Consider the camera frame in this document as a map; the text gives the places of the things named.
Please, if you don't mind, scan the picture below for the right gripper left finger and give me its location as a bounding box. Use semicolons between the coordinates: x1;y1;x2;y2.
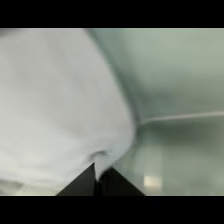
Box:
55;162;99;197

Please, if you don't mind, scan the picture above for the white garment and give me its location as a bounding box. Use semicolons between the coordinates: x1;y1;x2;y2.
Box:
0;28;138;197

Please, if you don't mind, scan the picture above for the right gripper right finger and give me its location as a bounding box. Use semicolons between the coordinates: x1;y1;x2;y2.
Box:
98;166;147;197

